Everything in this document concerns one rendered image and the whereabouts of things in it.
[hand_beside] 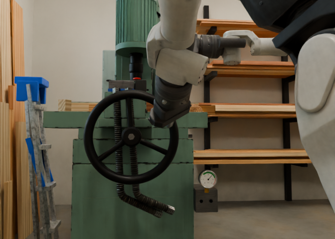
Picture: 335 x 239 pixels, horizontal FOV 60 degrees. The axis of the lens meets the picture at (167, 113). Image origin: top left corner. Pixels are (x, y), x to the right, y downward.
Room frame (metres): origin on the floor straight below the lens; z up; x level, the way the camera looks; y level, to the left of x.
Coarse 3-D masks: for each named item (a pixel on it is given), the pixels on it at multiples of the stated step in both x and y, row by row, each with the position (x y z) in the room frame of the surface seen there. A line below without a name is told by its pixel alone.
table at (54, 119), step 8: (48, 112) 1.04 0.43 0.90; (56, 112) 1.04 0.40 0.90; (64, 112) 1.05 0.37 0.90; (72, 112) 1.05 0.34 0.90; (80, 112) 1.05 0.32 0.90; (88, 112) 1.05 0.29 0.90; (192, 112) 1.08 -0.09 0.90; (200, 112) 1.08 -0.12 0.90; (48, 120) 1.04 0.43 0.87; (56, 120) 1.04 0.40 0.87; (64, 120) 1.05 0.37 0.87; (72, 120) 1.05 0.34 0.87; (80, 120) 1.05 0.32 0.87; (104, 120) 0.96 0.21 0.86; (112, 120) 0.96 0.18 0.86; (136, 120) 0.97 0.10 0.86; (144, 120) 0.97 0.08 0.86; (176, 120) 1.08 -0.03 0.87; (184, 120) 1.08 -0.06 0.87; (192, 120) 1.08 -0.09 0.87; (200, 120) 1.08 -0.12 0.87; (192, 128) 1.26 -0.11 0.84
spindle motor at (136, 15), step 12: (120, 0) 1.17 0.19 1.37; (132, 0) 1.15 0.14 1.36; (144, 0) 1.16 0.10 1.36; (156, 0) 1.21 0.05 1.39; (120, 12) 1.16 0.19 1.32; (132, 12) 1.15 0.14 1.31; (144, 12) 1.16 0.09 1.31; (156, 12) 1.22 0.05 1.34; (120, 24) 1.16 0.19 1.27; (132, 24) 1.15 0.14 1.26; (144, 24) 1.16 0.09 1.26; (120, 36) 1.16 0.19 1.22; (132, 36) 1.15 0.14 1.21; (144, 36) 1.16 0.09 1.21; (120, 48) 1.16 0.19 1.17; (132, 48) 1.15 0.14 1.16; (144, 48) 1.16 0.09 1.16
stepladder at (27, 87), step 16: (16, 80) 1.71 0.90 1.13; (32, 80) 1.72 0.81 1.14; (16, 96) 1.69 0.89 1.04; (32, 96) 1.71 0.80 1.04; (32, 112) 1.69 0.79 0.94; (32, 128) 1.69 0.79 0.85; (32, 144) 1.71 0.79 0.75; (48, 144) 1.83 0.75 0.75; (32, 160) 1.70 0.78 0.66; (48, 160) 1.89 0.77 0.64; (32, 176) 1.70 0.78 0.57; (48, 176) 1.86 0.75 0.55; (32, 192) 1.70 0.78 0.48; (48, 192) 1.86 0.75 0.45; (32, 208) 1.70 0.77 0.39; (48, 224) 1.73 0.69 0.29
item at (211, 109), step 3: (90, 105) 1.21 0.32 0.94; (93, 105) 1.21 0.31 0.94; (90, 108) 1.20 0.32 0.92; (204, 108) 1.24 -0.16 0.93; (207, 108) 1.24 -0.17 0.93; (210, 108) 1.24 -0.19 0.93; (213, 108) 1.24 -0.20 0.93; (90, 111) 1.21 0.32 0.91; (204, 111) 1.24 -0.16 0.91; (207, 111) 1.24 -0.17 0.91; (210, 111) 1.24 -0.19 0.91; (213, 111) 1.24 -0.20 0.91; (210, 114) 1.24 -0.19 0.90; (213, 114) 1.24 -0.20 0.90
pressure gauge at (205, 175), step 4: (200, 172) 1.04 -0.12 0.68; (204, 172) 1.02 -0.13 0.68; (208, 172) 1.02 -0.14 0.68; (212, 172) 1.02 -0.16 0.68; (200, 176) 1.02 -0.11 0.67; (204, 176) 1.02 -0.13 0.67; (208, 176) 1.02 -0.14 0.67; (212, 176) 1.02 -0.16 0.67; (216, 176) 1.02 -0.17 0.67; (200, 180) 1.02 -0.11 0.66; (204, 180) 1.02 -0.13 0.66; (208, 180) 1.02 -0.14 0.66; (212, 180) 1.02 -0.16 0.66; (216, 180) 1.02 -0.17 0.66; (204, 184) 1.02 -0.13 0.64; (208, 184) 1.02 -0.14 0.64; (212, 184) 1.02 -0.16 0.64; (204, 188) 1.05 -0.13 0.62; (208, 188) 1.02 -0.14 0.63; (208, 192) 1.04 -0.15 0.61
